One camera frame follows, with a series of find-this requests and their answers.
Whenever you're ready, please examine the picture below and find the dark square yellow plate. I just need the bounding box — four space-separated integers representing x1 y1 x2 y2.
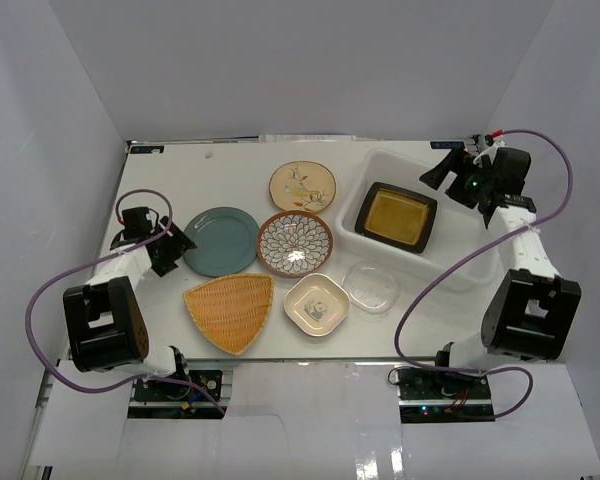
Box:
354 182 438 254

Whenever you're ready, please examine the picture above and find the blue floral pattern bowl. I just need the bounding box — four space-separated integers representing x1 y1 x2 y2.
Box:
256 210 334 278

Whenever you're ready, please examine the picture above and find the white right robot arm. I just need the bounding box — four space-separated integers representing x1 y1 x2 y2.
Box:
420 146 582 399

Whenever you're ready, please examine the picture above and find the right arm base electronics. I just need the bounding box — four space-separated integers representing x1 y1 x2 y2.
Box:
387 366 495 425

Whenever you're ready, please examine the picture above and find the woven bamboo triangular tray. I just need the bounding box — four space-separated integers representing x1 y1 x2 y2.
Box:
183 273 274 356

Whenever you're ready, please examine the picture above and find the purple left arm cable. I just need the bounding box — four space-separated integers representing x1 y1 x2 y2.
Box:
24 188 227 416

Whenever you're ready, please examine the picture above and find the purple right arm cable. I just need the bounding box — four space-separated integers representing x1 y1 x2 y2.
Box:
393 128 574 419

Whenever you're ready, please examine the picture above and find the right blue table label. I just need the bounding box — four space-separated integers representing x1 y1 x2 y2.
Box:
430 140 466 150

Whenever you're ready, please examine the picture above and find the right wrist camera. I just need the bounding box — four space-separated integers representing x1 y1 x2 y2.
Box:
471 134 506 161

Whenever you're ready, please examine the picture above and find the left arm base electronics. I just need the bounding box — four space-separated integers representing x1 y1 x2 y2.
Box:
127 369 230 420

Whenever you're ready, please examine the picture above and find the panda square dish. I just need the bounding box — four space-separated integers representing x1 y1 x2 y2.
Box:
283 273 351 337

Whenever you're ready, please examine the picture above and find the white plastic bin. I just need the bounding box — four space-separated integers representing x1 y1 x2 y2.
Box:
335 148 491 281

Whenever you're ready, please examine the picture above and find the beige bird motif plate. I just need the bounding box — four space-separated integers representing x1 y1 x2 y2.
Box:
269 161 337 214

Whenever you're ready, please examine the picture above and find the clear plastic dish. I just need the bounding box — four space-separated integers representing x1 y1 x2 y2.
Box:
342 262 400 315

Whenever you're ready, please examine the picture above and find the white paper sheet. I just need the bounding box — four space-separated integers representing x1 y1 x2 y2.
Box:
258 134 357 143

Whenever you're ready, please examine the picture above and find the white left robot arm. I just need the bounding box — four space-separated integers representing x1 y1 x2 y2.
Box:
63 207 195 399

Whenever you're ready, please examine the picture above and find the left blue table label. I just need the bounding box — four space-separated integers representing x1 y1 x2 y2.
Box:
129 145 164 155

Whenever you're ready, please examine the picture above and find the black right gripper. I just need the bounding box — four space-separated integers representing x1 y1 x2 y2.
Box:
419 147 494 210

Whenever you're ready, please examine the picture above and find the teal round plate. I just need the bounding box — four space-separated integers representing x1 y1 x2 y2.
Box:
183 207 259 278

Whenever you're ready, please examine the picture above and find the blue table label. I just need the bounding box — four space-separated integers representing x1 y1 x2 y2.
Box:
129 145 164 155
430 140 466 150

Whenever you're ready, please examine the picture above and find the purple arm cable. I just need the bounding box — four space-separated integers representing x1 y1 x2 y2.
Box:
24 188 227 416
393 128 574 419

